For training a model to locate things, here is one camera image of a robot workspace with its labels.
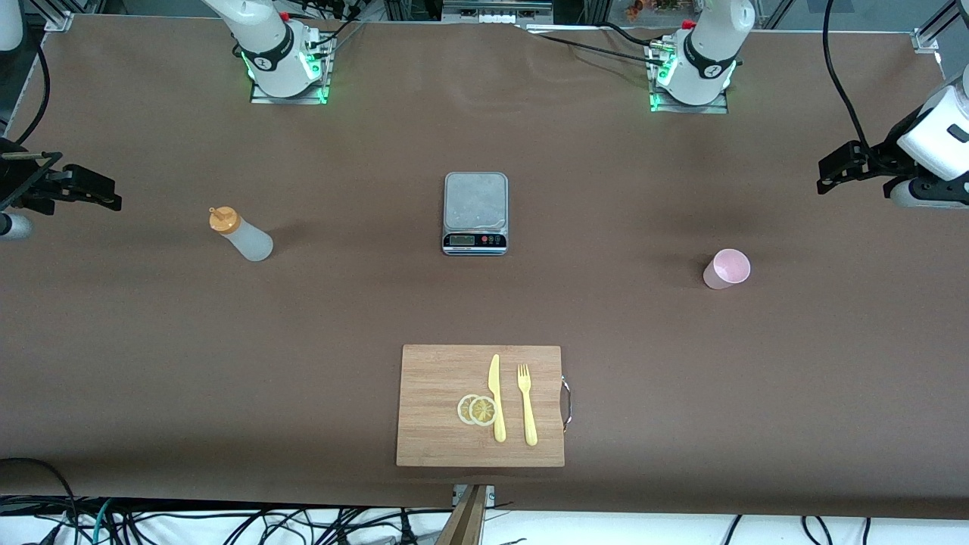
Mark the aluminium frame corner bracket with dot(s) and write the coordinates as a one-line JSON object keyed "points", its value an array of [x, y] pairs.
{"points": [[59, 21], [925, 39]]}

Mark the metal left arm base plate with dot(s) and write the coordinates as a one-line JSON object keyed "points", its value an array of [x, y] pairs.
{"points": [[689, 109]]}

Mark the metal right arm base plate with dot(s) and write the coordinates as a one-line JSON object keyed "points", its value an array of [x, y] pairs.
{"points": [[288, 100]]}

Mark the wooden cutting board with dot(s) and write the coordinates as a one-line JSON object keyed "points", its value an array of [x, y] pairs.
{"points": [[431, 409]]}

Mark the yellow plastic fork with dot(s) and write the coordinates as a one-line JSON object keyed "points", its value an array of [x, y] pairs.
{"points": [[528, 416]]}

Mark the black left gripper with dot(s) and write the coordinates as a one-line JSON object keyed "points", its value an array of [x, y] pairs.
{"points": [[885, 157]]}

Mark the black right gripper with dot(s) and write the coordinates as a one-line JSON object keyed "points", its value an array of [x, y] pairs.
{"points": [[17, 184]]}

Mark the wooden post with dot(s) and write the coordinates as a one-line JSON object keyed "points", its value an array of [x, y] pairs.
{"points": [[463, 522]]}

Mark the orange decorative object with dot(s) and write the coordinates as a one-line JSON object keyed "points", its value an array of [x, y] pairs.
{"points": [[636, 9]]}

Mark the pink plastic cup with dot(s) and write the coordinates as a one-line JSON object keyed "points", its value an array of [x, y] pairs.
{"points": [[727, 269]]}

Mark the translucent sauce bottle orange cap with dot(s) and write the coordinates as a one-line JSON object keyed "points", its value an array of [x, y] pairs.
{"points": [[250, 242]]}

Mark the yellow plastic knife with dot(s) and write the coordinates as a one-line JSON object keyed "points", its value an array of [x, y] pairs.
{"points": [[496, 386]]}

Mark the lemon slice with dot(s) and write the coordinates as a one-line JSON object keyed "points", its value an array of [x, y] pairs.
{"points": [[462, 409], [482, 411]]}

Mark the silver digital kitchen scale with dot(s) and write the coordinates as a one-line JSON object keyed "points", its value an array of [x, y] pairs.
{"points": [[475, 212]]}

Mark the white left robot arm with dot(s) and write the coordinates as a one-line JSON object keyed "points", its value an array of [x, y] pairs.
{"points": [[704, 53]]}

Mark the small metal bracket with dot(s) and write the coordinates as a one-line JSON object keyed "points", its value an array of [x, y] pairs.
{"points": [[490, 496]]}

